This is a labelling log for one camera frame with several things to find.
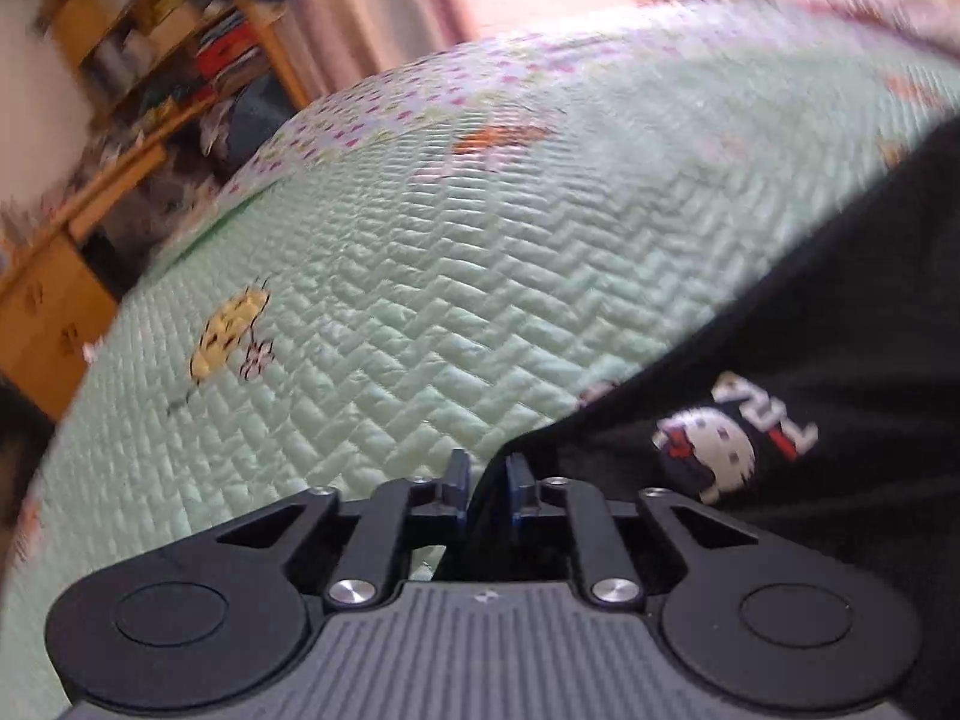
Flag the black pants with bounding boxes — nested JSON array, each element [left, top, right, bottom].
[[469, 109, 960, 616]]

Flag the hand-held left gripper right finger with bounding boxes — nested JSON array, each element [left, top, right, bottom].
[[504, 454, 758, 608]]

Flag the wooden bookshelf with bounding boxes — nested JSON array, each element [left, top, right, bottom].
[[34, 0, 312, 128]]

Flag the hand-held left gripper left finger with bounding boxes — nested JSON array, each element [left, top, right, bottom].
[[217, 450, 473, 608]]

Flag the green bee-print quilt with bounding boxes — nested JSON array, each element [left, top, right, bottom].
[[0, 0, 960, 720]]

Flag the blue bag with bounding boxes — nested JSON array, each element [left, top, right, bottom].
[[221, 71, 297, 166]]

